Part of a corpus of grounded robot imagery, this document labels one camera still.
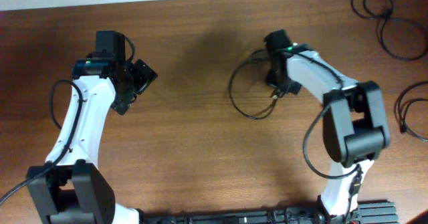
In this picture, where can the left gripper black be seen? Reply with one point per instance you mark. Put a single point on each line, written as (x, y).
(145, 75)

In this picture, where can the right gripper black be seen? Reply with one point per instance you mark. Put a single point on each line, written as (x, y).
(290, 89)

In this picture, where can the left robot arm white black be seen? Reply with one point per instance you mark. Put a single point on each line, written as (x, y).
(68, 187)

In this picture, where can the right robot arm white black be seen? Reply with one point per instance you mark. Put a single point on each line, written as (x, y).
(354, 122)

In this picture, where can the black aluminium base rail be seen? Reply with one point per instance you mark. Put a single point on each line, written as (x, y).
(365, 213)

